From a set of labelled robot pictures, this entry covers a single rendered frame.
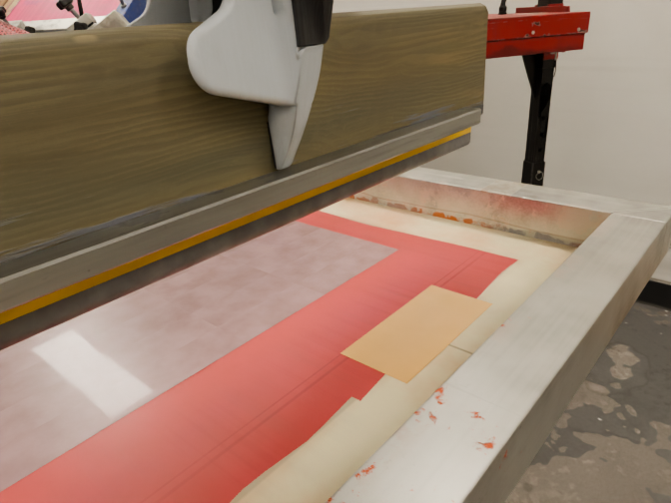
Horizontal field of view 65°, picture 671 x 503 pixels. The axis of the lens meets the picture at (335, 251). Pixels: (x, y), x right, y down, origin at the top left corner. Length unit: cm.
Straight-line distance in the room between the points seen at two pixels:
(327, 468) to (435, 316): 14
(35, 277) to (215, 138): 9
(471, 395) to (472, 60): 24
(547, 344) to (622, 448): 147
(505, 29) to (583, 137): 97
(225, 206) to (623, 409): 172
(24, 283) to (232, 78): 10
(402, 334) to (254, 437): 12
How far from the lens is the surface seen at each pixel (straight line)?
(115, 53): 20
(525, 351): 27
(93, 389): 34
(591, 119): 229
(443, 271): 42
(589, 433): 175
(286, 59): 22
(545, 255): 45
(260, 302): 39
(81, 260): 19
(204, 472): 27
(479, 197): 50
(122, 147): 20
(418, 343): 33
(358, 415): 28
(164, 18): 26
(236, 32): 21
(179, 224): 20
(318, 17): 23
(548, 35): 151
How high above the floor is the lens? 114
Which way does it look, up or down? 25 degrees down
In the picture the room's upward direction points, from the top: 4 degrees counter-clockwise
